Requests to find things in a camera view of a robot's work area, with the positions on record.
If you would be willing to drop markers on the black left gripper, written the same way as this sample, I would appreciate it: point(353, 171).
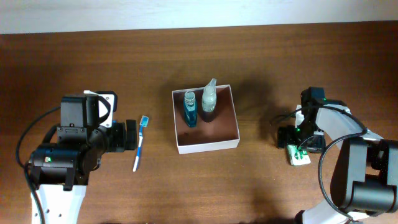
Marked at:
point(120, 143)

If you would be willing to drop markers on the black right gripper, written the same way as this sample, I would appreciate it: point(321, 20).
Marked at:
point(317, 147)

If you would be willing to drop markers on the green Dettol soap box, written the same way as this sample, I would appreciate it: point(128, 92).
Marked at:
point(297, 157)

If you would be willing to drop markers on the teal mouthwash bottle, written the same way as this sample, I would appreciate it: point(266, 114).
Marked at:
point(190, 109)

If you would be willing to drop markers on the clear dark spray bottle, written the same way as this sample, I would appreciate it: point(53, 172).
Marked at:
point(208, 101)

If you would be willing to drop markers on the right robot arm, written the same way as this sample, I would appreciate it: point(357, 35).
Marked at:
point(357, 169)

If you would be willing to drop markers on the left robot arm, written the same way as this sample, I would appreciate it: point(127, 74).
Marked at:
point(59, 169)

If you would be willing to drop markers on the blue white toothbrush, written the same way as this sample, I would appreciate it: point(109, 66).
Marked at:
point(143, 124)

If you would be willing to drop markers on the white cardboard box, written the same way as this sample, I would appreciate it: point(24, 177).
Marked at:
point(221, 133)

